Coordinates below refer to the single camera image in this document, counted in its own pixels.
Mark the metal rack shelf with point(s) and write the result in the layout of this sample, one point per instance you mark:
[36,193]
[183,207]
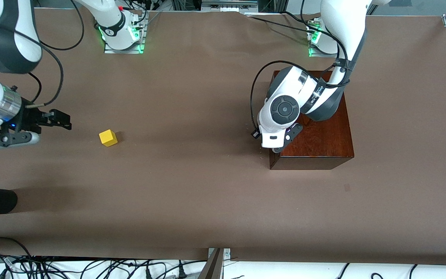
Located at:
[229,4]

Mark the yellow cube block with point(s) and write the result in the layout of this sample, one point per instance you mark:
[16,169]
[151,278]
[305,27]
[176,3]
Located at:
[108,138]

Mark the black power plug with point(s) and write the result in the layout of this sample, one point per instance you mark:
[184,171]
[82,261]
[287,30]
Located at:
[148,274]
[181,272]

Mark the brown table cover sheet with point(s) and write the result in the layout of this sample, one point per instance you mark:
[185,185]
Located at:
[168,174]

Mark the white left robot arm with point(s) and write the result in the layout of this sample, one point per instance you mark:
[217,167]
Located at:
[343,31]

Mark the grey metal camera post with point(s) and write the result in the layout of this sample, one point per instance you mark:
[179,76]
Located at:
[213,267]

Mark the dark brown wooden cabinet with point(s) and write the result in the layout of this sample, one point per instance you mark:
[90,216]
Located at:
[323,151]

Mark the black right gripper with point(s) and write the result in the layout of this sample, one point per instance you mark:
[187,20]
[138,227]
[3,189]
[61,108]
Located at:
[29,117]

